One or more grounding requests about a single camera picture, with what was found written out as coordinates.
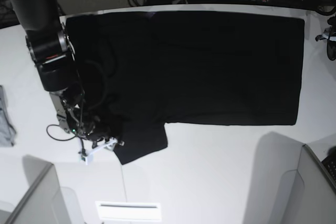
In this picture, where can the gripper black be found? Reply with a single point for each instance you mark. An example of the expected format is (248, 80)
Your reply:
(75, 117)

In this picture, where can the black T-shirt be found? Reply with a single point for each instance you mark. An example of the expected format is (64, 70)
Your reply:
(142, 70)

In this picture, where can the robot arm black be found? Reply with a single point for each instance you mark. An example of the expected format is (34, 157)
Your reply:
(331, 38)
(54, 58)

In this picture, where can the grey partition left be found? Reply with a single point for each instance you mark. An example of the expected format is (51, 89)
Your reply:
(43, 202)

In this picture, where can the grey folded cloth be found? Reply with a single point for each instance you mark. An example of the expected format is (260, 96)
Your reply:
(8, 132)

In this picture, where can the black keyboard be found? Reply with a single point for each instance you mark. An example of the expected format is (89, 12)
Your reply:
(329, 163)

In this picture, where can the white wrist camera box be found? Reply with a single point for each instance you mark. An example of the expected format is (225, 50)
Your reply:
(86, 159)

